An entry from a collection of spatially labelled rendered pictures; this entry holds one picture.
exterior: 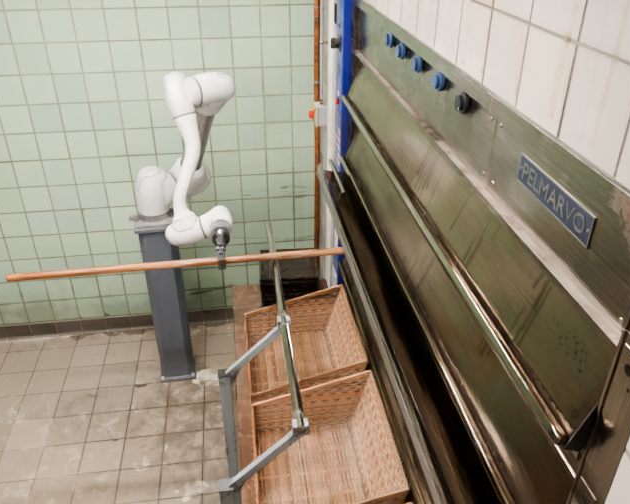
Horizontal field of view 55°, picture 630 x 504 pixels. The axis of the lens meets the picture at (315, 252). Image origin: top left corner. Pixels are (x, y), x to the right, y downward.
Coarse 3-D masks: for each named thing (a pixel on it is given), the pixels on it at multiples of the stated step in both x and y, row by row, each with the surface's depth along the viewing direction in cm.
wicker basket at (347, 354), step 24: (336, 288) 283; (264, 312) 284; (336, 312) 284; (264, 336) 291; (312, 336) 291; (336, 336) 278; (264, 360) 276; (312, 360) 277; (336, 360) 273; (360, 360) 243; (264, 384) 263; (288, 384) 237; (312, 384) 239
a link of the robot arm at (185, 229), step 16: (192, 112) 253; (192, 128) 254; (192, 144) 255; (192, 160) 256; (192, 176) 260; (176, 192) 259; (176, 208) 260; (176, 224) 259; (192, 224) 259; (176, 240) 260; (192, 240) 261
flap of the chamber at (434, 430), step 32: (352, 192) 241; (352, 224) 216; (384, 256) 199; (384, 288) 181; (384, 320) 167; (384, 352) 154; (416, 352) 157; (416, 384) 145; (448, 416) 138; (416, 448) 129; (448, 448) 129; (448, 480) 121; (480, 480) 123
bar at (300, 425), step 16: (272, 240) 254; (272, 272) 234; (288, 320) 207; (272, 336) 210; (288, 336) 199; (256, 352) 212; (288, 352) 192; (240, 368) 215; (288, 368) 186; (224, 384) 216; (224, 400) 220; (224, 416) 224; (224, 432) 228; (304, 432) 166; (272, 448) 170; (256, 464) 171; (224, 480) 176; (240, 480) 174; (224, 496) 175; (240, 496) 248
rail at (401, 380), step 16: (320, 176) 249; (336, 208) 220; (352, 256) 192; (368, 288) 176; (368, 304) 171; (384, 336) 157; (400, 368) 146; (400, 384) 142; (416, 416) 133; (416, 432) 130; (432, 448) 125; (432, 464) 122; (448, 496) 115
